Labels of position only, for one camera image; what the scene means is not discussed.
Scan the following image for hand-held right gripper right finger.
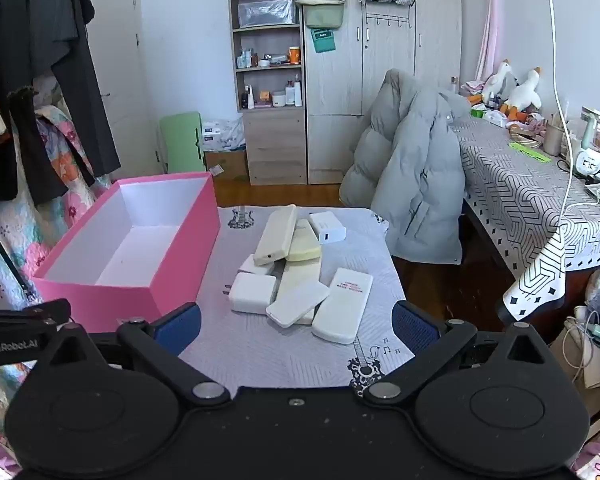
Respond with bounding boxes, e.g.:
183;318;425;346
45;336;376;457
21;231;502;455
363;300;554;409

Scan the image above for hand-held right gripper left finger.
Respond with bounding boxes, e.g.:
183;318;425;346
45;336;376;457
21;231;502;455
45;302;231;409

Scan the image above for pink cardboard box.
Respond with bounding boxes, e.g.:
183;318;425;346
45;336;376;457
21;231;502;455
31;171;222;334

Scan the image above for white usb power adapter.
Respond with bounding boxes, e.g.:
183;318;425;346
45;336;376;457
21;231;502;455
307;211;347;246

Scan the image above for white remote red label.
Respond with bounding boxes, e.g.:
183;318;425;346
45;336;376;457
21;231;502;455
311;267;374;345

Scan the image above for white pronged power adapter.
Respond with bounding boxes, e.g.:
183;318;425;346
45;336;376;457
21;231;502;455
225;272;280;316

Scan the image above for small white power adapter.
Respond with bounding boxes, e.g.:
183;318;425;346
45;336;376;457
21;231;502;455
237;254;276;277

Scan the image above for plain white remote control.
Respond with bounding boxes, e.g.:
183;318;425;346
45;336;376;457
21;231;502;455
266;280;331;329

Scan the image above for long cream remote control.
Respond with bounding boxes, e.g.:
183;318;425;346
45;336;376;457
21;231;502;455
275;258;324;326

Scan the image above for yellow remote control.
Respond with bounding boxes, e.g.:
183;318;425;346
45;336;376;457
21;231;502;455
285;218;323;262

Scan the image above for grey puffer jacket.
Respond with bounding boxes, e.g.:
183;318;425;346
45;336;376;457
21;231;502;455
340;68;474;265

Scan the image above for black white patterned tablecloth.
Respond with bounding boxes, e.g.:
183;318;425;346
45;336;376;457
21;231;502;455
452;112;600;324

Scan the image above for brown cardboard box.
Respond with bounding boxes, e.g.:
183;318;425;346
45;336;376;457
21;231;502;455
204;149;250;181

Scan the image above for green folding table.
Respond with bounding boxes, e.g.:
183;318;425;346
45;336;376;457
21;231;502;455
158;112;206;175

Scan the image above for floral quilt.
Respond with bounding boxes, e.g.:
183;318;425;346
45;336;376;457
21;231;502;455
0;104;117;312

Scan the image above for wooden shelf cabinet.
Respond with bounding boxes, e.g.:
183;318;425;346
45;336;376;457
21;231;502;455
228;0;309;186

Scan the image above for beige cup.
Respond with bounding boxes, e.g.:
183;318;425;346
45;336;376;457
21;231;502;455
543;122;566;157

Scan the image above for white green desk appliance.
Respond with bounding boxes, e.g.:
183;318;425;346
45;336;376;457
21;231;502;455
572;107;600;181

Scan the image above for light wooden wardrobe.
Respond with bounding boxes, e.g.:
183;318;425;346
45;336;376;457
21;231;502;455
300;0;464;186

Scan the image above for white goose plush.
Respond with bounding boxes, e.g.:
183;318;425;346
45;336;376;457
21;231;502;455
504;66;544;114
481;58;517;106

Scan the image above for black hanging garment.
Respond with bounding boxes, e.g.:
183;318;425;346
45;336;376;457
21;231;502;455
0;0;122;213

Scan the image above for white door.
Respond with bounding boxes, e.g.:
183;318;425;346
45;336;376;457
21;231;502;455
74;0;162;179

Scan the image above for green hanging tag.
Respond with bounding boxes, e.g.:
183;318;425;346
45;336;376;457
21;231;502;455
310;27;337;54

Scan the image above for pink curtain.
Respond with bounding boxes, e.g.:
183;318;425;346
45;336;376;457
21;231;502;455
477;0;507;84

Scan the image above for grey hanging shirt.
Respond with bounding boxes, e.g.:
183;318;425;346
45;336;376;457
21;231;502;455
24;0;82;77

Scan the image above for green hanging bag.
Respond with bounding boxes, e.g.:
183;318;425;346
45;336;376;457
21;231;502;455
305;4;344;30

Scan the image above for clear plastic bag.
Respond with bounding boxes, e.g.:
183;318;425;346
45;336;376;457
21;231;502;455
238;0;297;28

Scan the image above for black strap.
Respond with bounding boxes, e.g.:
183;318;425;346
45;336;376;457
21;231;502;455
0;219;44;307

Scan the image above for white cable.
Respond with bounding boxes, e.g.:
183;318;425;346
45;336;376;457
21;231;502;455
539;0;577;222

